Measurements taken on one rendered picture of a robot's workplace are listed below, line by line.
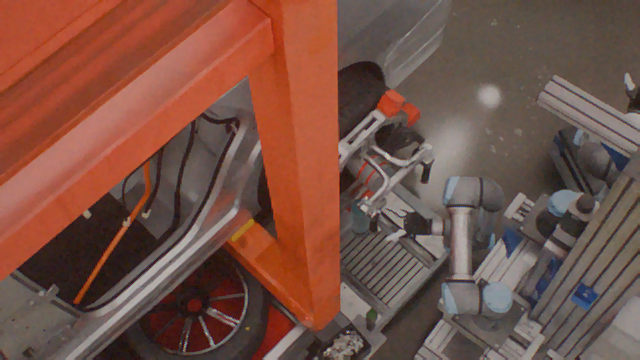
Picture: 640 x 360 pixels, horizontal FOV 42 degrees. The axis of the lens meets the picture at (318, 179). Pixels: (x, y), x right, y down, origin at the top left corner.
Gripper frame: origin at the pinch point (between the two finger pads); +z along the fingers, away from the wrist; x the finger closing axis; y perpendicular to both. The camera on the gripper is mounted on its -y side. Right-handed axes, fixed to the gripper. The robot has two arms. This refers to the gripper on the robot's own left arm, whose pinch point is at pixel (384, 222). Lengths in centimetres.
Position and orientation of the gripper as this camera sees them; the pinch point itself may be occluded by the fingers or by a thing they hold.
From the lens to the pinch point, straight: 358.4
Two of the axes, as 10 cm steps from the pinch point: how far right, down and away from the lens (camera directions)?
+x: 0.6, -8.7, 5.0
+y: 0.3, 5.0, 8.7
